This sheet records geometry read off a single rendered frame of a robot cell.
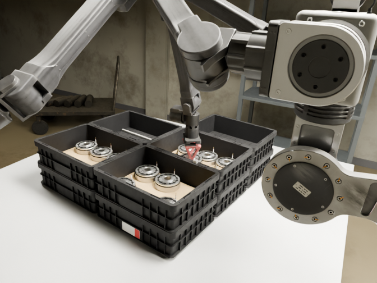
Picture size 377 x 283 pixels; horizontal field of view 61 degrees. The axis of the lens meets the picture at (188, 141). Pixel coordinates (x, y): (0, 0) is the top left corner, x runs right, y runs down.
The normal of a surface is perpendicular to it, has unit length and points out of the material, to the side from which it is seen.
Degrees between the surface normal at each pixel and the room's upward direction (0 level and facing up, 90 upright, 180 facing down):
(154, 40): 90
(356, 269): 0
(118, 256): 0
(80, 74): 90
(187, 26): 38
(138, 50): 90
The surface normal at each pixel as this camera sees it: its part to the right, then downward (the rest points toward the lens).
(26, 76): -0.25, -0.51
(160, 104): -0.47, 0.33
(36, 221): 0.05, -0.92
